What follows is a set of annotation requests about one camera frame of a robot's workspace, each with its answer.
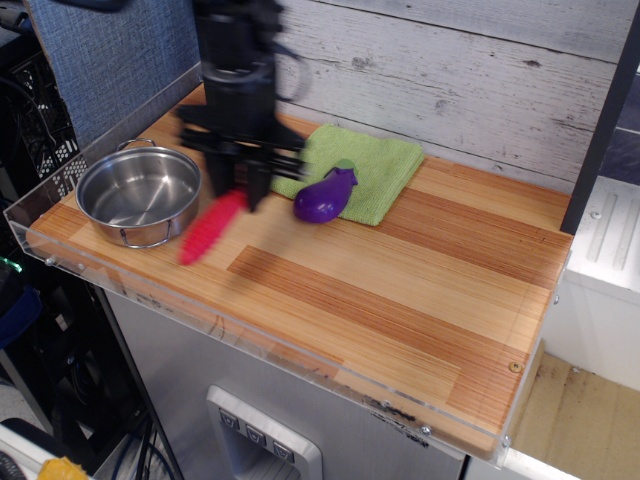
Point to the dark grey right post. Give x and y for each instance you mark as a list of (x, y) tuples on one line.
[(613, 106)]

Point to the stainless steel pot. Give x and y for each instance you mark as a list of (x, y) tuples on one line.
[(140, 196)]

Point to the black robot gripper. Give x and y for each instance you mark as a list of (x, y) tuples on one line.
[(237, 131)]

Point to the clear acrylic table guard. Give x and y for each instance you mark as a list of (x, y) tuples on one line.
[(430, 320)]

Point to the yellow object bottom left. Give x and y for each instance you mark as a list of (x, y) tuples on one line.
[(61, 469)]

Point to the green folded cloth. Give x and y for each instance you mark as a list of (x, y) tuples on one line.
[(383, 167)]

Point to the white toy sink counter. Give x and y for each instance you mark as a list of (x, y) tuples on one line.
[(593, 320)]

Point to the purple toy eggplant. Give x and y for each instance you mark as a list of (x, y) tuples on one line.
[(326, 199)]

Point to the red handled metal fork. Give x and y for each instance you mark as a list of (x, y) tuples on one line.
[(211, 225)]

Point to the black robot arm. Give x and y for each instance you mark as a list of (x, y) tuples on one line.
[(238, 36)]

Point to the black plastic crate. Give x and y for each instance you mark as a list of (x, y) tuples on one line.
[(43, 123)]

